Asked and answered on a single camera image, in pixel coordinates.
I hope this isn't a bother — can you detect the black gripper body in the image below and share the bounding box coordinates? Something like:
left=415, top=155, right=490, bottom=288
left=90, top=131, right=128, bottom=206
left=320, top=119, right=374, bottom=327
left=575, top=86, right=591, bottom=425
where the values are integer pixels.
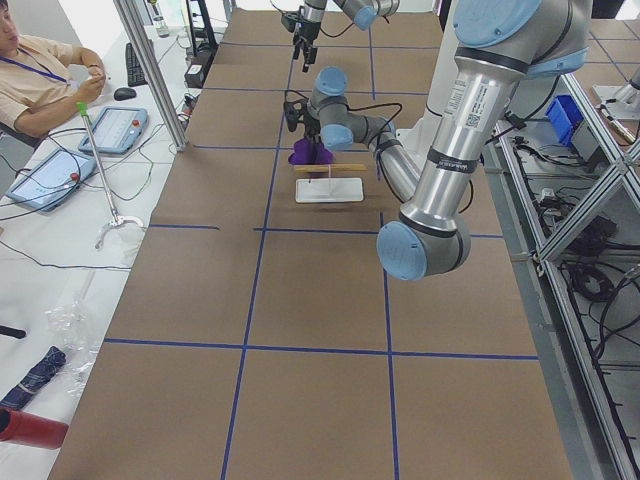
left=293, top=19, right=318, bottom=52
left=303, top=112, right=322, bottom=143

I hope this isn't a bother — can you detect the purple microfibre towel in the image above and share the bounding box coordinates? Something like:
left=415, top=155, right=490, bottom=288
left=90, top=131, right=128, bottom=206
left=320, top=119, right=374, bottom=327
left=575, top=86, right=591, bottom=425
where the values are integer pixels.
left=288, top=138, right=334, bottom=165

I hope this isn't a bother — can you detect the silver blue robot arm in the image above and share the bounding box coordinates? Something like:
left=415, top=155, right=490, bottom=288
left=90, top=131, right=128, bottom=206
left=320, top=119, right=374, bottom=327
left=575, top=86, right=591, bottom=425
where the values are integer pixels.
left=307, top=1, right=592, bottom=281
left=281, top=0, right=400, bottom=73

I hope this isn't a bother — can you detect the white towel rack stand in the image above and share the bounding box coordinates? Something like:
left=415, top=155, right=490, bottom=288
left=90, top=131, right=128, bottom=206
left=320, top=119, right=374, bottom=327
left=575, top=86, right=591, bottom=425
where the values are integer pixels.
left=294, top=163, right=367, bottom=204

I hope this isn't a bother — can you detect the black box white label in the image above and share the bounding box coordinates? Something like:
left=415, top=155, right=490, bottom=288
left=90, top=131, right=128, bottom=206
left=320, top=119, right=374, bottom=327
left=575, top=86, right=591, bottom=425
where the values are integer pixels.
left=184, top=64, right=205, bottom=89

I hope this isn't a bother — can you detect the black keyboard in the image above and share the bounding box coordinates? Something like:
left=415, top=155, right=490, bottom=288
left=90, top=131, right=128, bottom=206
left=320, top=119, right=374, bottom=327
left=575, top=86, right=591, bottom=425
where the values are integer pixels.
left=125, top=42, right=147, bottom=88

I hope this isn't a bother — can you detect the black computer mouse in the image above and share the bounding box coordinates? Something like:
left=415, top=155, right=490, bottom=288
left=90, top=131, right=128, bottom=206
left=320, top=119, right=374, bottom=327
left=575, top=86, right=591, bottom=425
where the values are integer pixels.
left=113, top=87, right=137, bottom=101

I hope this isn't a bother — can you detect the blue teach pendant far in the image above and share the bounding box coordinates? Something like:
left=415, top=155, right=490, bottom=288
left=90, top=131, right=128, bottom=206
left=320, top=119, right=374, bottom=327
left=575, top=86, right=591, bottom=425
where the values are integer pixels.
left=91, top=106, right=149, bottom=155

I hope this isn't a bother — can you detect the blue teach pendant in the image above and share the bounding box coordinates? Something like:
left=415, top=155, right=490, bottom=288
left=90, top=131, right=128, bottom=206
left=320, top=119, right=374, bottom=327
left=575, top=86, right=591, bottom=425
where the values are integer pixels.
left=5, top=148, right=96, bottom=212
left=91, top=106, right=149, bottom=155

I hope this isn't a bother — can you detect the metal reacher grabber tool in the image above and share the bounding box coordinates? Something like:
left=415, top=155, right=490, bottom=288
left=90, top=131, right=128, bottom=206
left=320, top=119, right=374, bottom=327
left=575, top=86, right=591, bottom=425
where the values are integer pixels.
left=76, top=101, right=144, bottom=250

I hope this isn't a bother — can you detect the blue plastic bin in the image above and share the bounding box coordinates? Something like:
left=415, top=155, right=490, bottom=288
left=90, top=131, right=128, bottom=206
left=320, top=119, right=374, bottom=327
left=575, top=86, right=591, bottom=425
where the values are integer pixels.
left=545, top=94, right=584, bottom=147

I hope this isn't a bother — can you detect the seated person beige shirt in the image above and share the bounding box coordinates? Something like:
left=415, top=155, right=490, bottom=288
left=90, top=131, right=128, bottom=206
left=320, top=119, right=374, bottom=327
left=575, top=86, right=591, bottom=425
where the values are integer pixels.
left=1, top=1, right=107, bottom=138

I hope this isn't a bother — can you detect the blue teach pendant near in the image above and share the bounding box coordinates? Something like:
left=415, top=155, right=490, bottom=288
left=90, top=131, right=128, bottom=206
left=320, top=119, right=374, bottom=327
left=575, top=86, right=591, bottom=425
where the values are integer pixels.
left=5, top=148, right=96, bottom=212

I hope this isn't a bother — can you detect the crumpled clear plastic wrap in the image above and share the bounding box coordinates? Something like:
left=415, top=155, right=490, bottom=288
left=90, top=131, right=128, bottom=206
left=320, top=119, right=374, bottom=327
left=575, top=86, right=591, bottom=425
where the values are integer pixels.
left=45, top=271, right=101, bottom=399

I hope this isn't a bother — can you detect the folded dark blue umbrella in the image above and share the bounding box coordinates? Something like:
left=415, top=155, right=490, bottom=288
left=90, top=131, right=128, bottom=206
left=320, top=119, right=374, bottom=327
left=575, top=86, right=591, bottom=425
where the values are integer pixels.
left=1, top=346, right=66, bottom=410

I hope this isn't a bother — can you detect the red cylinder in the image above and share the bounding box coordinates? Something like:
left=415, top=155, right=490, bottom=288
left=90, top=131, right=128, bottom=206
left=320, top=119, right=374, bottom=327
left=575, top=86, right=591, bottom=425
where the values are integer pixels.
left=1, top=408, right=69, bottom=450

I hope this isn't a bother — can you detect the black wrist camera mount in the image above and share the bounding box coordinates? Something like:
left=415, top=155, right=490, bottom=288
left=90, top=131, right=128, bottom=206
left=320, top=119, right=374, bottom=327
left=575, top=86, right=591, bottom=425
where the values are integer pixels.
left=281, top=11, right=300, bottom=33
left=283, top=89, right=309, bottom=132

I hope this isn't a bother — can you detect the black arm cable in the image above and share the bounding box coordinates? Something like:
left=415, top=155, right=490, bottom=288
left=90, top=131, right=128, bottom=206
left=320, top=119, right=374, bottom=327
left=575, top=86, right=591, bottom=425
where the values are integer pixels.
left=347, top=102, right=404, bottom=181

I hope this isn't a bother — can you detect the aluminium frame post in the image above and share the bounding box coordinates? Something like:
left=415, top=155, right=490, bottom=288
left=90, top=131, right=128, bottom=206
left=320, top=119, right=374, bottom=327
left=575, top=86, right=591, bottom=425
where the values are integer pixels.
left=113, top=0, right=187, bottom=152

